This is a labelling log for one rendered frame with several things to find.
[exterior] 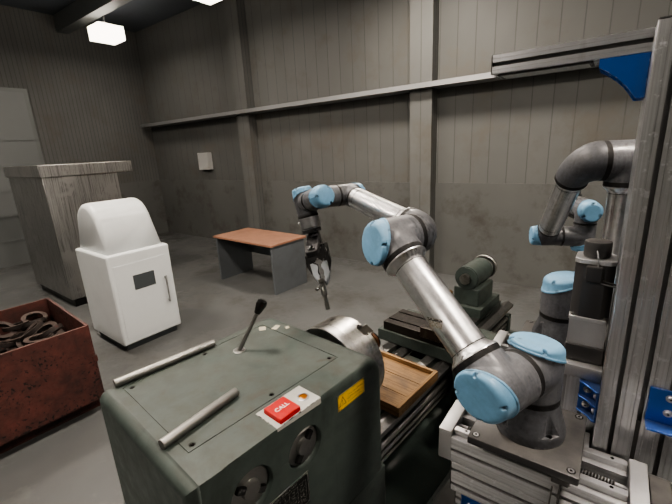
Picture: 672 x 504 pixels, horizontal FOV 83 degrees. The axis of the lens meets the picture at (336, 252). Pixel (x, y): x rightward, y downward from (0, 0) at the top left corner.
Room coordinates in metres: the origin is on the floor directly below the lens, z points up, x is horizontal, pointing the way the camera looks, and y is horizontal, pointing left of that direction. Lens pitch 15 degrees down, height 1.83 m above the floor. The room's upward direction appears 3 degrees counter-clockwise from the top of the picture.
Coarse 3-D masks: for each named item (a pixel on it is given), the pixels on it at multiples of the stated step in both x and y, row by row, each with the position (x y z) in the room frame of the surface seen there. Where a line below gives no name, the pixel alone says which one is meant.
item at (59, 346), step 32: (0, 320) 2.84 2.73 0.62; (32, 320) 2.79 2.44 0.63; (64, 320) 2.82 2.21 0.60; (0, 352) 2.52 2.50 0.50; (32, 352) 2.23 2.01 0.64; (64, 352) 2.36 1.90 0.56; (0, 384) 2.09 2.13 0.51; (32, 384) 2.20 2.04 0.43; (64, 384) 2.32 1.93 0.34; (96, 384) 2.46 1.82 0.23; (0, 416) 2.05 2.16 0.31; (32, 416) 2.16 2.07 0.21; (64, 416) 2.36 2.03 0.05; (0, 448) 2.08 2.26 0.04
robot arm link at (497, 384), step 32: (384, 224) 0.92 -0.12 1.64; (416, 224) 0.96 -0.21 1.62; (384, 256) 0.89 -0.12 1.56; (416, 256) 0.88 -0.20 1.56; (416, 288) 0.83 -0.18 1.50; (448, 320) 0.76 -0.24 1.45; (448, 352) 0.75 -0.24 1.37; (480, 352) 0.69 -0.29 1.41; (512, 352) 0.73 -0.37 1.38; (480, 384) 0.64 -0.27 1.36; (512, 384) 0.64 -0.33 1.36; (480, 416) 0.65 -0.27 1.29; (512, 416) 0.63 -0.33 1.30
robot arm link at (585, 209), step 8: (576, 200) 1.43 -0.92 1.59; (584, 200) 1.37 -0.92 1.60; (592, 200) 1.36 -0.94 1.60; (576, 208) 1.38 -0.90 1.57; (584, 208) 1.33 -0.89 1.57; (592, 208) 1.32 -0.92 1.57; (600, 208) 1.32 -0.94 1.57; (576, 216) 1.37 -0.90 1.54; (584, 216) 1.33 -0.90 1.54; (592, 216) 1.32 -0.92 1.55; (600, 216) 1.32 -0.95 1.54
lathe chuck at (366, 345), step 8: (336, 320) 1.23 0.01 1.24; (344, 320) 1.23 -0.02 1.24; (352, 320) 1.23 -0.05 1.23; (344, 328) 1.18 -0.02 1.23; (352, 328) 1.18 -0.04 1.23; (352, 336) 1.15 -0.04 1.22; (360, 336) 1.16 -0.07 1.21; (368, 336) 1.17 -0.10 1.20; (360, 344) 1.13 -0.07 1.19; (368, 344) 1.15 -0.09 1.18; (376, 344) 1.16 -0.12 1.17; (360, 352) 1.11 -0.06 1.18; (368, 352) 1.12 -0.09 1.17; (376, 352) 1.14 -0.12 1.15; (376, 360) 1.13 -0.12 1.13; (384, 368) 1.15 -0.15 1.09
